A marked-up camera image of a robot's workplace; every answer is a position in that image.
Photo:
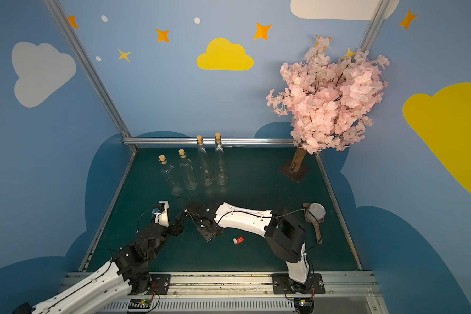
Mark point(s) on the pink artificial blossom tree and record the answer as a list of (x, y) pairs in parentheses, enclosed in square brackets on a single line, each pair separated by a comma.
[(329, 101)]

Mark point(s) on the left small circuit board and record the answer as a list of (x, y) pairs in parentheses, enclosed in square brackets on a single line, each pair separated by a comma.
[(139, 306)]

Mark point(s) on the aluminium frame post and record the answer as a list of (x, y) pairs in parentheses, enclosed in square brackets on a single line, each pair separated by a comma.
[(374, 26), (57, 12)]

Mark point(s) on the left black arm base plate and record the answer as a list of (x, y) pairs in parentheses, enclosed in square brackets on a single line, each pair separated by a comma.
[(154, 283)]

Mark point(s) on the aluminium front rail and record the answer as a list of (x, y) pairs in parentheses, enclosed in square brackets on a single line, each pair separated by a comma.
[(249, 291)]

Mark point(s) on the clear glass bottle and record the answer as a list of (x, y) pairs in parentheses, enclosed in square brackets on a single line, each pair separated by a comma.
[(221, 172), (206, 175), (170, 175), (188, 172)]

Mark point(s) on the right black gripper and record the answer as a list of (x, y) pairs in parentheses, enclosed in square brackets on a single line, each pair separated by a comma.
[(196, 214)]

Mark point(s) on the right small circuit board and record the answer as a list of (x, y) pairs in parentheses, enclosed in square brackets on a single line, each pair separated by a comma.
[(303, 306)]

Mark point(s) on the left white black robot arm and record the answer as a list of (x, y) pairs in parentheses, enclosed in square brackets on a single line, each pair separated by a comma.
[(126, 272)]

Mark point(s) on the left aluminium frame post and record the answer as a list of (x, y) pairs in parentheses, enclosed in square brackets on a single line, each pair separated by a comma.
[(57, 12)]

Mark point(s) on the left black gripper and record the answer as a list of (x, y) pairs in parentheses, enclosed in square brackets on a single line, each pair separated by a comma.
[(169, 229)]

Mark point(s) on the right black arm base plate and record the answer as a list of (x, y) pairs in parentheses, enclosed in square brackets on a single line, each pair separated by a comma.
[(283, 284)]

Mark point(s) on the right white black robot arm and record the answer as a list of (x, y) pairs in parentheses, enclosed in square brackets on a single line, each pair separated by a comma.
[(283, 232)]

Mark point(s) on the small circuit board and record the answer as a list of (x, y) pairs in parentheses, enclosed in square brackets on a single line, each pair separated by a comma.
[(303, 306), (139, 306)]

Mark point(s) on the right aluminium frame post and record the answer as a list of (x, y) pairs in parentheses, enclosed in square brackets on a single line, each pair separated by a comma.
[(374, 26)]

